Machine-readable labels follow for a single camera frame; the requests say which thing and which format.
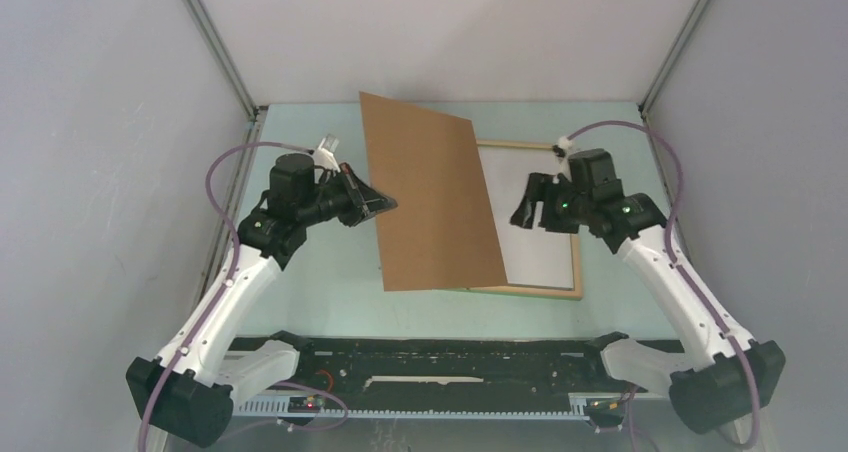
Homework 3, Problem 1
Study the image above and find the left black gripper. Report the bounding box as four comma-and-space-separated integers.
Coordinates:
298, 163, 397, 228

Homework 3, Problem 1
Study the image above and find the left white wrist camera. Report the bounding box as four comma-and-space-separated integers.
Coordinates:
311, 134, 340, 173

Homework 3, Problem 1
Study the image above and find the aluminium corner post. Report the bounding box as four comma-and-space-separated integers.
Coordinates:
639, 0, 714, 118
183, 0, 260, 121

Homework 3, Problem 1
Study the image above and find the right aluminium corner post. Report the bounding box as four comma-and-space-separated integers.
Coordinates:
639, 0, 714, 118

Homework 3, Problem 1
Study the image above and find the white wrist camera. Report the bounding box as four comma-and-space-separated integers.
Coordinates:
311, 134, 340, 173
551, 136, 578, 166

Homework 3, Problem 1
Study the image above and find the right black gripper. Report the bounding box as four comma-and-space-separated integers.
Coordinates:
508, 173, 590, 235

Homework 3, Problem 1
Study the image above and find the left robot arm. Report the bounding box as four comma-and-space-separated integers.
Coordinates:
126, 153, 397, 450

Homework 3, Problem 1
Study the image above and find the wooden picture frame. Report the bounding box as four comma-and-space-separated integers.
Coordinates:
433, 140, 583, 300

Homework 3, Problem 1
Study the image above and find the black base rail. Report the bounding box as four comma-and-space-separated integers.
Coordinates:
254, 337, 628, 417

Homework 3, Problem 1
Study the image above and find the white cable duct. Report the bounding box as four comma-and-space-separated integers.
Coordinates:
233, 394, 613, 421

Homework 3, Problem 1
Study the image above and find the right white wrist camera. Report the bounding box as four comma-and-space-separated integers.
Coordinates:
551, 136, 578, 166

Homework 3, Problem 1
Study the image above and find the brown backing board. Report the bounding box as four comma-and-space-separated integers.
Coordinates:
359, 92, 507, 291

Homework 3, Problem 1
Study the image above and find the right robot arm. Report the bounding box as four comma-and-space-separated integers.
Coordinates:
510, 146, 786, 434

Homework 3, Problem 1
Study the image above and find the left aluminium corner post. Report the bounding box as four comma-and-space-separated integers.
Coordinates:
183, 0, 260, 121

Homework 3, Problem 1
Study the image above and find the landscape photo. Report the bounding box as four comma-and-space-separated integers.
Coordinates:
476, 146, 575, 290

